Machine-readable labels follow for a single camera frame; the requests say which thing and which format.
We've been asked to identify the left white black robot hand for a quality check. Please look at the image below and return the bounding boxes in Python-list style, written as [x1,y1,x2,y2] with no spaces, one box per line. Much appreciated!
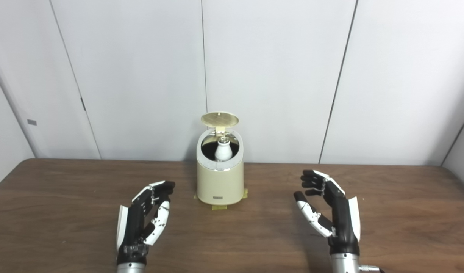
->
[116,180,176,266]

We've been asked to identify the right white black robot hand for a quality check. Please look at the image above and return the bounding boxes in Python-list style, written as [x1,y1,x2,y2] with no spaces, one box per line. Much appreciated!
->
[294,169,361,256]

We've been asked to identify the small white plastic bottle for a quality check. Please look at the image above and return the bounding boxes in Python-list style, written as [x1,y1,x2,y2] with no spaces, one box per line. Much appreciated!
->
[214,138,232,161]

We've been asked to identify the cream round bin lid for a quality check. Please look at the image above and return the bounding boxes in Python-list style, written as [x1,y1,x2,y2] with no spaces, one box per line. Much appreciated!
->
[201,111,240,137]

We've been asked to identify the cream-colored bin body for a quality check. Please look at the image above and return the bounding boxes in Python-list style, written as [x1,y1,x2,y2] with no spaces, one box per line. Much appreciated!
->
[196,129,244,206]

